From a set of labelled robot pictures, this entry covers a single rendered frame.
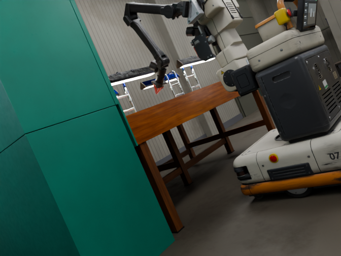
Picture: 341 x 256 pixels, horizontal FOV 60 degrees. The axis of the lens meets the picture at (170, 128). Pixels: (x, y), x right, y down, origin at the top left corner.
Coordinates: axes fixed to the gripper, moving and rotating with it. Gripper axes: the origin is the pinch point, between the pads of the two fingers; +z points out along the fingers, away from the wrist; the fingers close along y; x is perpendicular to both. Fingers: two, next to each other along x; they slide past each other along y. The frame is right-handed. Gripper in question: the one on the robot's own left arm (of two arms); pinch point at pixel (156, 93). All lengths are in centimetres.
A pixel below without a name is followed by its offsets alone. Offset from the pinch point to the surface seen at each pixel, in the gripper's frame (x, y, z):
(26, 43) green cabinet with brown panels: -19, 86, -38
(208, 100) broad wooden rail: 23.9, -38.0, 3.6
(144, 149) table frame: 32, 41, 12
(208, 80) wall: -133, -351, 127
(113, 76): -29.1, 15.5, -1.6
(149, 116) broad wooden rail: 19.2, 28.1, 0.0
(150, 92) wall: -142, -183, 120
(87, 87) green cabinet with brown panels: 2, 65, -20
